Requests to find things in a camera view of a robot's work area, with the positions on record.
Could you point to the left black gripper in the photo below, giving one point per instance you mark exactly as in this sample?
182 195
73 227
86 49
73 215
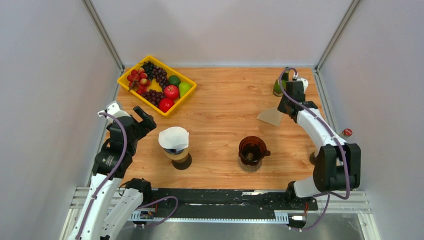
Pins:
148 123

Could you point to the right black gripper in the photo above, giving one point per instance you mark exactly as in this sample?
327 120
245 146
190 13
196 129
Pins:
280 107

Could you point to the brown paper coffee filter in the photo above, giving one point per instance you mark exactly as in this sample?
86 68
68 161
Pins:
271 116

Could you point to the white paper coffee filter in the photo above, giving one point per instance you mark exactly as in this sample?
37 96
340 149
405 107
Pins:
175 137

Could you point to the wooden ring dripper holder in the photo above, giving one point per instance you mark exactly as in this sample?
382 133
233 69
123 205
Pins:
180 157

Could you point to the amber glass dripper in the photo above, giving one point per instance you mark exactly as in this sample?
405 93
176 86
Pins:
252 150

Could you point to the blue ribbed glass dripper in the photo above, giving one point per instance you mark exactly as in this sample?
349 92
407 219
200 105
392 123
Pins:
173 151

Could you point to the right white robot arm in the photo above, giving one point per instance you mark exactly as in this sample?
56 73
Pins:
337 163

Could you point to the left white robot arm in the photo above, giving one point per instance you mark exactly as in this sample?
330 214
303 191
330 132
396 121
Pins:
96 220

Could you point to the brown coffee server pot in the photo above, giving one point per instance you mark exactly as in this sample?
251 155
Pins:
182 164

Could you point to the green glass bottle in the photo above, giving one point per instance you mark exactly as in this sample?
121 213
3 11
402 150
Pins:
280 83

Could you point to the small dark grape bunch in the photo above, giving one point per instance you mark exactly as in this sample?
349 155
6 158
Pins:
154 97

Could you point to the red tomato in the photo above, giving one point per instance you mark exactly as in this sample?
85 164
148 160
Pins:
166 104

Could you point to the red apple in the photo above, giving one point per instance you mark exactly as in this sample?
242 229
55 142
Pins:
172 92

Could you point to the dark purple grape bunch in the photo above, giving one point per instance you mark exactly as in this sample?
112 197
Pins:
156 73

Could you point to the green lime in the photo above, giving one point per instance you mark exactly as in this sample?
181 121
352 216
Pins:
174 80

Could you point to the green pear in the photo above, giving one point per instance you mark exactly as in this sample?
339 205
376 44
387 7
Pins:
183 88

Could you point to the cola bottle red cap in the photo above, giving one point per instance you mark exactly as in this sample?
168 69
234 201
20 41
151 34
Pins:
346 133

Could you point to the clear ribbed glass pitcher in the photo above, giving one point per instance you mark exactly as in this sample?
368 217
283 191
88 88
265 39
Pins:
249 168

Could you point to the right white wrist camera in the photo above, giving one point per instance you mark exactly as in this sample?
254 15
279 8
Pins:
303 80

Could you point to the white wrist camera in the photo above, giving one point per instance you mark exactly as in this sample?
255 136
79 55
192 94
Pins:
114 109
303 80

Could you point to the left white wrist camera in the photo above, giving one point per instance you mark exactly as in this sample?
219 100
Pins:
114 109

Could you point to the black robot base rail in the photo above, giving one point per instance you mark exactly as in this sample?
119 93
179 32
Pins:
223 206

